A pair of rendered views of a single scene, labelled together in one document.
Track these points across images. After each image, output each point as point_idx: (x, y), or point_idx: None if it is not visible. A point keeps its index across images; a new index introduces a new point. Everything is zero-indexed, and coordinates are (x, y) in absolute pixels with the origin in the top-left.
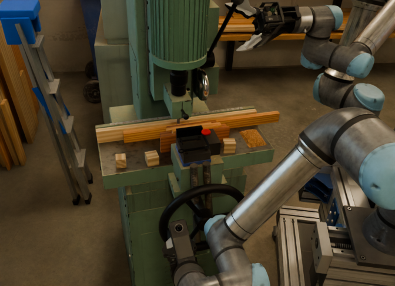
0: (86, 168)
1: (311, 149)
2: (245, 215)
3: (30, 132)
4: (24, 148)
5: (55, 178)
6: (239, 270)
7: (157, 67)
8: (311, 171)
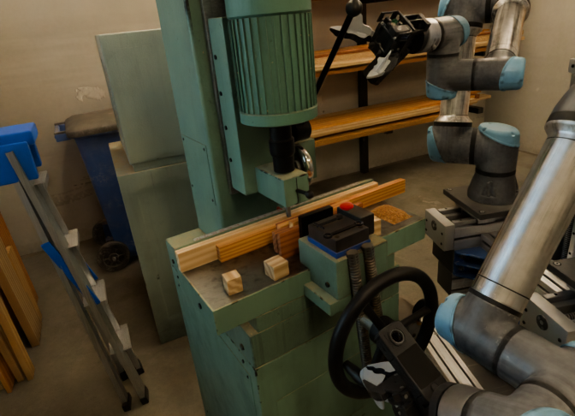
0: (131, 353)
1: None
2: (516, 269)
3: (34, 329)
4: (28, 354)
5: (85, 382)
6: (563, 360)
7: (244, 145)
8: None
